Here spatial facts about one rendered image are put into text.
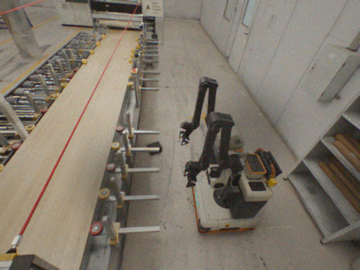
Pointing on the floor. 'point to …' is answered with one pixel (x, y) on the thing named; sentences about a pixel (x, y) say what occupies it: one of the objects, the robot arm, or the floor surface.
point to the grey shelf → (343, 209)
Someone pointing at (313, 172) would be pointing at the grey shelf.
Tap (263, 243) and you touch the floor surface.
